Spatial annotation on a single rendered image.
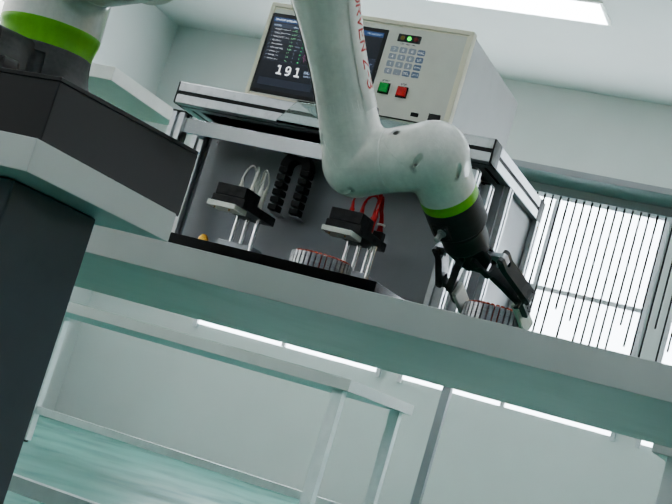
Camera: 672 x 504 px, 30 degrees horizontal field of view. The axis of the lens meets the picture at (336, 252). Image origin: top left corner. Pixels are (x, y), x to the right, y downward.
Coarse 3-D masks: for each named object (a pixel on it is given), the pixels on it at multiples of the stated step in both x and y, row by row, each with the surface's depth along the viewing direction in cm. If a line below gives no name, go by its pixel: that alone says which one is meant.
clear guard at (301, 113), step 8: (296, 104) 218; (304, 104) 218; (312, 104) 218; (288, 112) 216; (296, 112) 216; (304, 112) 216; (312, 112) 215; (280, 120) 214; (288, 120) 213; (296, 120) 213; (304, 120) 213; (312, 120) 213; (384, 120) 212; (392, 120) 212; (400, 120) 211; (408, 120) 211; (312, 128) 211
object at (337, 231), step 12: (336, 216) 228; (348, 216) 227; (360, 216) 226; (324, 228) 226; (336, 228) 225; (348, 228) 226; (360, 228) 226; (372, 228) 232; (348, 240) 237; (360, 240) 228; (372, 240) 232; (348, 252) 236
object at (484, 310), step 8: (464, 304) 211; (472, 304) 208; (480, 304) 207; (488, 304) 207; (464, 312) 210; (472, 312) 208; (480, 312) 207; (488, 312) 206; (496, 312) 206; (504, 312) 206; (512, 312) 206; (488, 320) 206; (496, 320) 206; (504, 320) 206; (512, 320) 206
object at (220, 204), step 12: (216, 192) 238; (228, 192) 237; (240, 192) 236; (252, 192) 238; (216, 204) 235; (228, 204) 234; (240, 204) 236; (252, 204) 238; (240, 216) 246; (252, 216) 242; (264, 216) 244; (240, 240) 245
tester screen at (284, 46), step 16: (272, 32) 252; (288, 32) 251; (368, 32) 244; (272, 48) 251; (288, 48) 250; (368, 48) 243; (272, 64) 250; (288, 64) 249; (304, 64) 248; (256, 80) 251; (288, 80) 248; (304, 80) 247; (304, 96) 246
